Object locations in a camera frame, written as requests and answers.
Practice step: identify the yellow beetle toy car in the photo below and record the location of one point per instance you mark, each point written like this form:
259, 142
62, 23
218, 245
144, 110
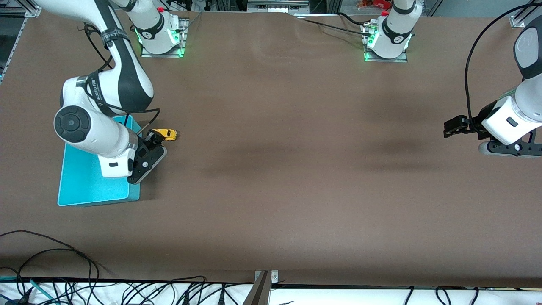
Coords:
169, 134

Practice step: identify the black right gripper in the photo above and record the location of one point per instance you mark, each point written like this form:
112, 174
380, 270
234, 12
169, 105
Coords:
147, 145

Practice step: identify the red background object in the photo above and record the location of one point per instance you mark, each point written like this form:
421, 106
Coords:
374, 4

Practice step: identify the turquoise plastic bin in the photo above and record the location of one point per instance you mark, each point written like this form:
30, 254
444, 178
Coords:
84, 188

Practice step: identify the aluminium corner bracket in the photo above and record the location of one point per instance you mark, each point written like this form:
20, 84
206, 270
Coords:
517, 22

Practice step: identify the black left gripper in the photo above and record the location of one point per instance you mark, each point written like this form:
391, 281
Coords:
474, 125

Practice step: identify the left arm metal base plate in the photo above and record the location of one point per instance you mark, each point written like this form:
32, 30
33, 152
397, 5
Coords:
385, 60

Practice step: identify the aluminium frame rail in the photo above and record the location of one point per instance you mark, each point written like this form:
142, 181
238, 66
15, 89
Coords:
277, 6

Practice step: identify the white ledge panel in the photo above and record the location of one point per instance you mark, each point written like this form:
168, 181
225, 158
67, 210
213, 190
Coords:
338, 298

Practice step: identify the aluminium edge profile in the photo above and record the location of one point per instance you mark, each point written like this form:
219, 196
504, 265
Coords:
31, 12

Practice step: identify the small metal bracket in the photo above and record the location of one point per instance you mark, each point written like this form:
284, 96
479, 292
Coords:
274, 277

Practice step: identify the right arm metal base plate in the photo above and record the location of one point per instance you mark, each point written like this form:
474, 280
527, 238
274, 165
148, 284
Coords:
183, 40

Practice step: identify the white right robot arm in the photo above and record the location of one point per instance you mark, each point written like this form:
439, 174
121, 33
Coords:
84, 131

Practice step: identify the grey metal post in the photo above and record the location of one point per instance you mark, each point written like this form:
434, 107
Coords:
258, 294

